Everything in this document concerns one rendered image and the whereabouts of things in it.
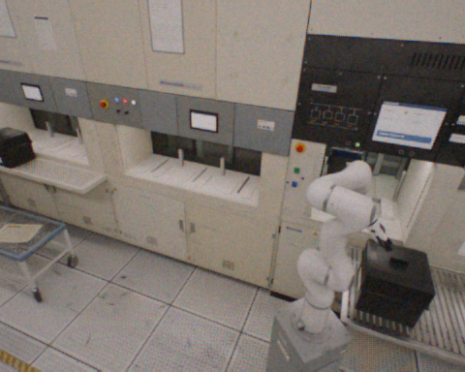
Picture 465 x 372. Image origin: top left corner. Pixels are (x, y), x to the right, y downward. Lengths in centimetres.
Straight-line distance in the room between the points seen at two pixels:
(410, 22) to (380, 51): 15
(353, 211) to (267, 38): 107
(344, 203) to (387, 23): 94
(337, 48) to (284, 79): 30
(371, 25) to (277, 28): 44
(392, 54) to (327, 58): 29
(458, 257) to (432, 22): 129
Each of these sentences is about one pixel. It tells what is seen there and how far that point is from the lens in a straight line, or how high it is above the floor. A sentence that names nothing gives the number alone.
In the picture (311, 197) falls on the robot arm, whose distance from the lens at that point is 102.
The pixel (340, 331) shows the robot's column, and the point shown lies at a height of 76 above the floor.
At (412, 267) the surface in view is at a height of 101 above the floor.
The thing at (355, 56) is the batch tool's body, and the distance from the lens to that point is 167.
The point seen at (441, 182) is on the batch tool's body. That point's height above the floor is 132.
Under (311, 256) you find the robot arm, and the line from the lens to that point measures 130.
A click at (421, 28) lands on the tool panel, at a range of 167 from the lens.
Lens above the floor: 205
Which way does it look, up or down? 31 degrees down
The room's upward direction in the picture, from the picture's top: 2 degrees clockwise
